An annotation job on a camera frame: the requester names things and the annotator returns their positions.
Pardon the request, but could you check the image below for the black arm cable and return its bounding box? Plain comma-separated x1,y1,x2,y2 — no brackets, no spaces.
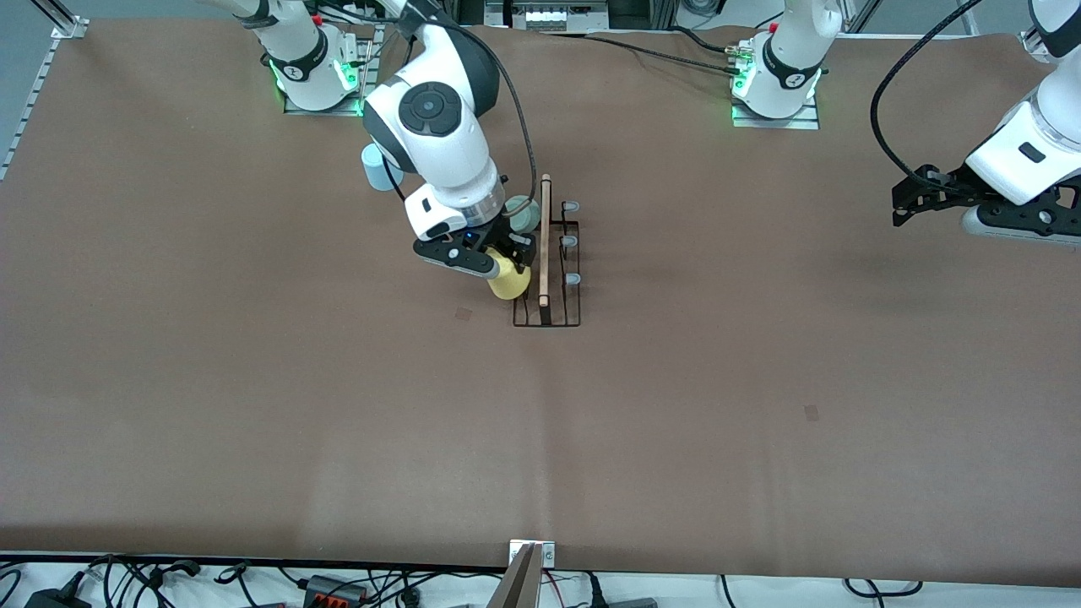
397,0,541,229
871,0,987,187

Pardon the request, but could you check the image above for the aluminium frame rail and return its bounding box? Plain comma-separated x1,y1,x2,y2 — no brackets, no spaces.
0,34,62,182

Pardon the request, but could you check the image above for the aluminium corner bracket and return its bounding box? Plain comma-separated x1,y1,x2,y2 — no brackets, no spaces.
32,0,90,41

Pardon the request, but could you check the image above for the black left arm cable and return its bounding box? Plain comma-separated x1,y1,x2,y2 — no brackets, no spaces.
871,0,987,187

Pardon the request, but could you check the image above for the yellow cup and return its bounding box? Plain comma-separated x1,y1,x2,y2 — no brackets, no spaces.
486,249,534,301

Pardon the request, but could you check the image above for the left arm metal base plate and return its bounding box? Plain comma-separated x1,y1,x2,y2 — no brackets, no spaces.
731,95,821,131

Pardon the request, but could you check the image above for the pale green cup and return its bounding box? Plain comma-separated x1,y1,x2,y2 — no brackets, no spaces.
505,196,542,236

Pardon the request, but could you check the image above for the black base cable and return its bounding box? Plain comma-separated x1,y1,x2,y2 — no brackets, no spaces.
540,32,744,79
667,25,744,57

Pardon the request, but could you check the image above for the white power strip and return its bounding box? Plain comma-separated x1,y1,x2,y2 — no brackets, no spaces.
338,3,396,26

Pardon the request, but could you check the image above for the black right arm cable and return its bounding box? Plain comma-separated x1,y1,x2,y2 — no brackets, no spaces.
397,0,541,229

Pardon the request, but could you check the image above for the brown table mat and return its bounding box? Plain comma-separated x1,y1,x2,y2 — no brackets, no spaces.
0,19,1081,588

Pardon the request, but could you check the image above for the black power adapter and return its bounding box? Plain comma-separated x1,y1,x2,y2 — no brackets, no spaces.
24,587,92,608

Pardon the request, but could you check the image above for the black device with white sockets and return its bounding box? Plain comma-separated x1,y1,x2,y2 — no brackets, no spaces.
484,0,611,33

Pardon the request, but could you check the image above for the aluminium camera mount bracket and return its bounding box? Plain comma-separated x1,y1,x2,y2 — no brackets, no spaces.
486,540,558,608

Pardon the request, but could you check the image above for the black orange connector box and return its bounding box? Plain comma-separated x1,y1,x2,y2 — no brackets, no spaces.
304,574,370,605

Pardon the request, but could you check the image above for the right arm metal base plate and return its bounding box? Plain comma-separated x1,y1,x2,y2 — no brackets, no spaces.
282,24,378,117

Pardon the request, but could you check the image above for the black wire cup holder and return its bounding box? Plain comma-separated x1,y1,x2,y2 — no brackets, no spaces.
512,174,584,328

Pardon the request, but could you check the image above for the light blue cup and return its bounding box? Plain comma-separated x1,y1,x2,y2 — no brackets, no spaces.
361,143,405,193

